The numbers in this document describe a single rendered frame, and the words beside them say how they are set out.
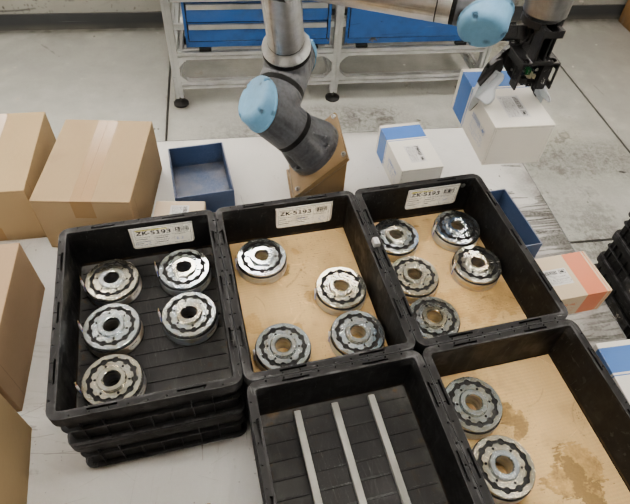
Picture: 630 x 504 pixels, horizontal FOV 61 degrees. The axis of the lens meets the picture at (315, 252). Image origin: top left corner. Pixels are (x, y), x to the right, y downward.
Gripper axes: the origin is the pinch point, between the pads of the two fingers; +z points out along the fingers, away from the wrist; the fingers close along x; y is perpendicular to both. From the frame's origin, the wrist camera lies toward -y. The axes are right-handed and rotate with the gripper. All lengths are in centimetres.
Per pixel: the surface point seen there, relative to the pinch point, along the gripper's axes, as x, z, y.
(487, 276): -3.9, 24.9, 23.8
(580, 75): 159, 112, -182
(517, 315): 0.4, 27.7, 32.1
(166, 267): -69, 25, 15
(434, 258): -12.4, 27.8, 15.7
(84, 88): -134, 112, -186
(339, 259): -33.3, 27.8, 13.9
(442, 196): -7.7, 22.4, 2.2
